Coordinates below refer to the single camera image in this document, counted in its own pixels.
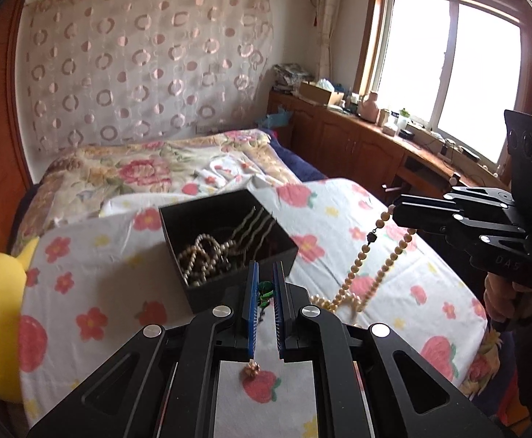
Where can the person's right hand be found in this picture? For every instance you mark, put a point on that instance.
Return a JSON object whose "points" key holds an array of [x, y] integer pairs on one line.
{"points": [[503, 303]]}

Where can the dark blue blanket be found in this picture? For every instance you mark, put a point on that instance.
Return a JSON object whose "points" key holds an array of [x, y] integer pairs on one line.
{"points": [[300, 164]]}

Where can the green cap bottle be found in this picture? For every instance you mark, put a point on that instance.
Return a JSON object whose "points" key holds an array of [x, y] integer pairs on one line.
{"points": [[403, 119]]}

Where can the patterned window curtain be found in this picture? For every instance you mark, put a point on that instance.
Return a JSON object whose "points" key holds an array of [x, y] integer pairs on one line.
{"points": [[339, 18]]}

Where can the floral blanket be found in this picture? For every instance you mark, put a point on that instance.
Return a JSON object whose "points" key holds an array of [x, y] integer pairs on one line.
{"points": [[133, 173]]}

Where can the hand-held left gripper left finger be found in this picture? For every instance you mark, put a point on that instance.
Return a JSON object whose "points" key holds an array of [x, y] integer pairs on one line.
{"points": [[251, 315]]}

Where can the wooden frame window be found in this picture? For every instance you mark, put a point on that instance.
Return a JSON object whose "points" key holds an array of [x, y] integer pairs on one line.
{"points": [[448, 73]]}

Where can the pink vase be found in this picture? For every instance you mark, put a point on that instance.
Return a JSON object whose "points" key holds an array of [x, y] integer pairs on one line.
{"points": [[368, 107]]}

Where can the small black device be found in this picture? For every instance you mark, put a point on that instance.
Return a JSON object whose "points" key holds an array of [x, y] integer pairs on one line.
{"points": [[407, 134]]}

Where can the brown wooden wardrobe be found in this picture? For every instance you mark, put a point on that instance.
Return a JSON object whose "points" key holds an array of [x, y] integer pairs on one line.
{"points": [[15, 100]]}

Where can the strawberry print cloth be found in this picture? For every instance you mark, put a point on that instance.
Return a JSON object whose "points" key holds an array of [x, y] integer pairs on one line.
{"points": [[111, 292]]}

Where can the teal plastic bag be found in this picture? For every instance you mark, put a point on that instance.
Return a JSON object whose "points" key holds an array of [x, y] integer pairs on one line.
{"points": [[275, 118]]}

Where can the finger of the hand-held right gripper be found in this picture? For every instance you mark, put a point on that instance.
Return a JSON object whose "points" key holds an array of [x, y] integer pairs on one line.
{"points": [[425, 223], [425, 204]]}

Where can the black jewelry box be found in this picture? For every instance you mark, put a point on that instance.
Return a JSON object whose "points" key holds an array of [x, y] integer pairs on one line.
{"points": [[243, 278]]}

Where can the stack of printed cloth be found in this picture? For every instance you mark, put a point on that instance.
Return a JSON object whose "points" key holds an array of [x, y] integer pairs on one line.
{"points": [[293, 76]]}

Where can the circle pattern wall curtain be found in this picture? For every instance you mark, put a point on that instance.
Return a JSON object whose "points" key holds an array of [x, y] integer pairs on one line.
{"points": [[147, 64]]}

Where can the cardboard box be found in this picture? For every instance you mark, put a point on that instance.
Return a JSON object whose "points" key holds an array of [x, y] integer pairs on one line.
{"points": [[318, 93]]}

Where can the long wooden cabinet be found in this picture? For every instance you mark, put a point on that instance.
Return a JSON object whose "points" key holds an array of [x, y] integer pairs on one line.
{"points": [[352, 146]]}

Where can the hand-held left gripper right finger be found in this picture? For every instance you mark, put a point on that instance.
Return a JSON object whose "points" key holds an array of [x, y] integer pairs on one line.
{"points": [[280, 319]]}

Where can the small white box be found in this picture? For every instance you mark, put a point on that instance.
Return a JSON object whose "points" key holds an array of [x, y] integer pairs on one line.
{"points": [[390, 128]]}

